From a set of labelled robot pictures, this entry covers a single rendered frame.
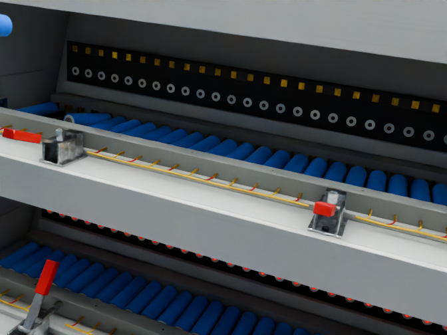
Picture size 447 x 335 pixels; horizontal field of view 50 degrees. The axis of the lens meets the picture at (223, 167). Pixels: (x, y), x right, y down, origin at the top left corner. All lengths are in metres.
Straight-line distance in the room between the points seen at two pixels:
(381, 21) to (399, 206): 0.15
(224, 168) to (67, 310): 0.25
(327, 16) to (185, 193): 0.19
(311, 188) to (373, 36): 0.14
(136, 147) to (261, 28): 0.17
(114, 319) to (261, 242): 0.21
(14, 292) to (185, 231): 0.26
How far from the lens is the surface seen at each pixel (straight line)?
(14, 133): 0.44
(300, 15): 0.41
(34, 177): 0.50
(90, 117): 0.58
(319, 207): 0.33
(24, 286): 0.60
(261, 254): 0.41
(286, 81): 0.56
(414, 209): 0.43
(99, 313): 0.55
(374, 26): 0.40
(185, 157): 0.46
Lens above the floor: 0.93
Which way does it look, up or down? 4 degrees down
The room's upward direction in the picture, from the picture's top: 12 degrees clockwise
